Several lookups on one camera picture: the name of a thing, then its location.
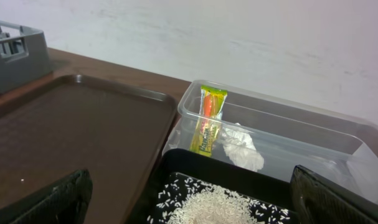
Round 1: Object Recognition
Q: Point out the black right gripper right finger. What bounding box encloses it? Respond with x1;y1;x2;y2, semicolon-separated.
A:
290;165;378;224

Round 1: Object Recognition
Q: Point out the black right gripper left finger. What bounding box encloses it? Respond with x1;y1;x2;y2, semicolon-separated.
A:
0;169;93;224

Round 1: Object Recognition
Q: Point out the white tissue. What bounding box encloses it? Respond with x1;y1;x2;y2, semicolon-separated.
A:
220;123;265;172

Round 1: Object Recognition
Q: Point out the rice food waste pile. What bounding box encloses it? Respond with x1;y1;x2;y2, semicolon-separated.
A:
145;174;295;224

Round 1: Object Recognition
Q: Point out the yellow green snack wrapper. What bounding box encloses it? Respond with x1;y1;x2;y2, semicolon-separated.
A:
189;85;228;157

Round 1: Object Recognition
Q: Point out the clear plastic waste bin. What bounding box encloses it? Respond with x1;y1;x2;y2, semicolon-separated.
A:
164;80;378;203

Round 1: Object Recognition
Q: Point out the black waste tray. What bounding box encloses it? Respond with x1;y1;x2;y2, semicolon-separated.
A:
124;149;299;223

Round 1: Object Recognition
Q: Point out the grey dishwasher rack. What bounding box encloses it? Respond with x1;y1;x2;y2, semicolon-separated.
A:
0;21;52;94

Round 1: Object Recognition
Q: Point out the dark brown serving tray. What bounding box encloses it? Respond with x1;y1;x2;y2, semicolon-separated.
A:
0;75;176;223

